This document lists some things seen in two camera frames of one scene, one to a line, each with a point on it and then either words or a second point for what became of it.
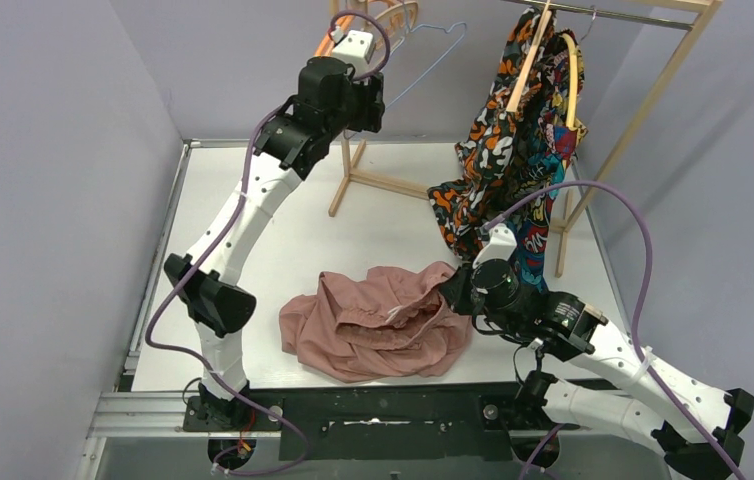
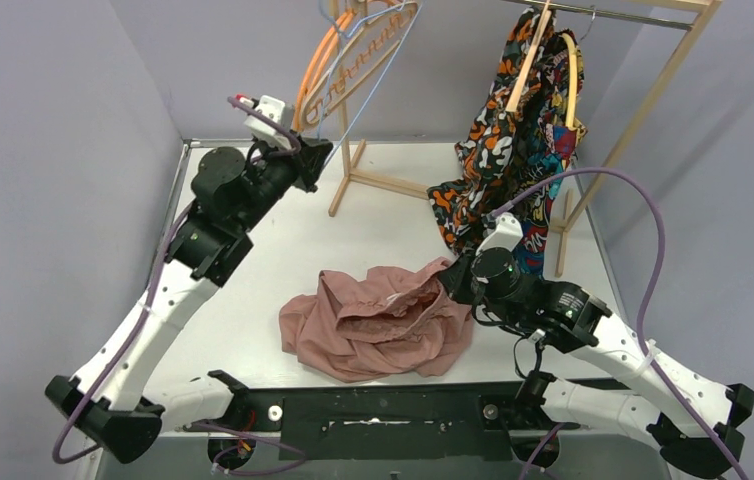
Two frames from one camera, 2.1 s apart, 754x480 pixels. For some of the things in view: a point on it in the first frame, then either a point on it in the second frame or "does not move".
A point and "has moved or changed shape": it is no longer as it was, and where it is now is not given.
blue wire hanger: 425,75 has moved or changed shape
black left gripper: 364,102 → 309,162
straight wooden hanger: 515,101 does not move
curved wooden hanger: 574,82 does not move
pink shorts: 360,326 does not move
